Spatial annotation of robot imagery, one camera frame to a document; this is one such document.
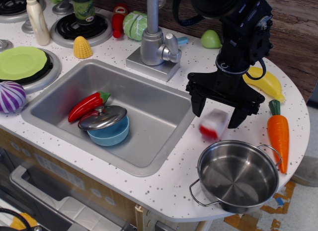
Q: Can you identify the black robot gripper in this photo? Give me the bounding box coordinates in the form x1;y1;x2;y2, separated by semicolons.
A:
186;49;265;129

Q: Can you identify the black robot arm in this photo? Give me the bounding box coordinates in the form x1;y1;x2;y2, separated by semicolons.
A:
172;0;273;129

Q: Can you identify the stainless steel pan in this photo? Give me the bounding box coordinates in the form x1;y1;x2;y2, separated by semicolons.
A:
191;140;282;214

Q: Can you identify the yellow toy banana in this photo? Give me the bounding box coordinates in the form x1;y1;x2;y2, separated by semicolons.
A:
243;67;285;103

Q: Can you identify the silver sink basin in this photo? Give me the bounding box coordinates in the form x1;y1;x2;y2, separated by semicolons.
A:
21;60;194;176

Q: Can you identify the orange toy carrot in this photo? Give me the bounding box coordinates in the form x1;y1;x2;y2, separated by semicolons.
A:
267;99;290;174

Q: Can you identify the green toy pear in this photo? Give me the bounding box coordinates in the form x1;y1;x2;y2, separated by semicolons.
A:
200;30;222;49

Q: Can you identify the silver toy faucet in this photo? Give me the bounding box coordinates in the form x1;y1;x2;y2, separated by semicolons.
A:
126;0;182;81

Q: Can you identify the blue toy bowl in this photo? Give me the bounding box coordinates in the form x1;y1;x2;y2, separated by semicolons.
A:
87;116;130;147

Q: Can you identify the steel pot lid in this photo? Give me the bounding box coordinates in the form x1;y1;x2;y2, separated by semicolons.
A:
78;105;127;131

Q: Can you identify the green toy cabbage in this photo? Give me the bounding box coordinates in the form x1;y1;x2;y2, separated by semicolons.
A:
123;11;148;41

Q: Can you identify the red toy chili pepper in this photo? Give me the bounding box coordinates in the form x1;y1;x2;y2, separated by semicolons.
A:
68;91;111;123

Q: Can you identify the red toy ketchup bottle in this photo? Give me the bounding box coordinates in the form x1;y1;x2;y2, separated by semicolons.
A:
111;3;128;39

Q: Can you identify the yellow toy corn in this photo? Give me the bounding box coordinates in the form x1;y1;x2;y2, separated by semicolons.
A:
73;36;93;59

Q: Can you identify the green toy can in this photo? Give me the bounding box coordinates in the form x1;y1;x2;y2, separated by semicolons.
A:
72;0;95;25

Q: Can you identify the back right stove burner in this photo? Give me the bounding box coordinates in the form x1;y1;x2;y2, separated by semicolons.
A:
50;13;113;48

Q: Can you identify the stove burner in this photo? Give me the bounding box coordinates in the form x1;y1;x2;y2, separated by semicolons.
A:
50;13;113;48
0;0;47;24
12;48;62;94

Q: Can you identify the front stove burner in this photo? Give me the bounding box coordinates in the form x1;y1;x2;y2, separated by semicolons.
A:
12;48;62;94

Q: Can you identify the silver stove knob top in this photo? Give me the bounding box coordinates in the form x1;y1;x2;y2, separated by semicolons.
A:
52;0;74;15

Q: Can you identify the silver stove knob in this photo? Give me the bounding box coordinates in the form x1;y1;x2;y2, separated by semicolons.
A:
52;0;74;15
21;19;34;34
0;39;13;53

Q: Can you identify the white toy bottle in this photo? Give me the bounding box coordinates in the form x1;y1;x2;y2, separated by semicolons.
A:
26;0;51;46

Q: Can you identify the green toy plate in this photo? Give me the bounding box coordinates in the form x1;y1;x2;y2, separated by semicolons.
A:
0;46;50;83

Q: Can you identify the purple toy onion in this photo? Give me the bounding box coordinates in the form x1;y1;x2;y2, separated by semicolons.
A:
0;81;26;113

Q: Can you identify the silver stove knob left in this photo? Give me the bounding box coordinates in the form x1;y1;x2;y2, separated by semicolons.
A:
0;39;13;53

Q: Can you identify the back left stove burner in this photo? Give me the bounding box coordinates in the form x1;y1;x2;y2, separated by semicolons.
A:
0;0;47;24

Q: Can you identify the oven door handle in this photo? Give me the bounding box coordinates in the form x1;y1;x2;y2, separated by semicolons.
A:
9;165;75;231

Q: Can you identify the black cable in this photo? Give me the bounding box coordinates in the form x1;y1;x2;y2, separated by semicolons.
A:
0;208;38;231

